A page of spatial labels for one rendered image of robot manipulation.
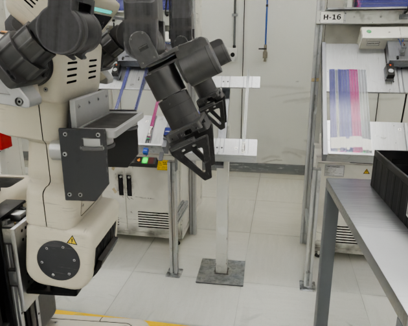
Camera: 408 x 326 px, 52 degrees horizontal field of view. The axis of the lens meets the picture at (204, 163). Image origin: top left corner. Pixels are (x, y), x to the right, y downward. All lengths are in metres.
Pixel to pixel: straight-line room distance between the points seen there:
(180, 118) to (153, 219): 1.89
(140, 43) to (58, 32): 0.13
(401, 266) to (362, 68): 1.57
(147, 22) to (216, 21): 3.23
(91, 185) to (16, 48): 0.32
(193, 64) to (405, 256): 0.57
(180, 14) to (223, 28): 2.79
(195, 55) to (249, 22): 3.20
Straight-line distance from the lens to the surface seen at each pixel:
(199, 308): 2.09
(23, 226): 1.14
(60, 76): 0.90
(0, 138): 2.62
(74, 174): 0.93
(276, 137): 3.97
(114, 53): 1.19
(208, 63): 0.70
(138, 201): 2.55
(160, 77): 0.71
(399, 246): 0.99
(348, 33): 2.59
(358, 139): 2.06
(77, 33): 0.73
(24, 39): 0.79
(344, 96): 2.20
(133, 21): 0.72
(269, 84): 3.90
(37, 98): 0.83
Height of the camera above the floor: 1.22
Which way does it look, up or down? 16 degrees down
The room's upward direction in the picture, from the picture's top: straight up
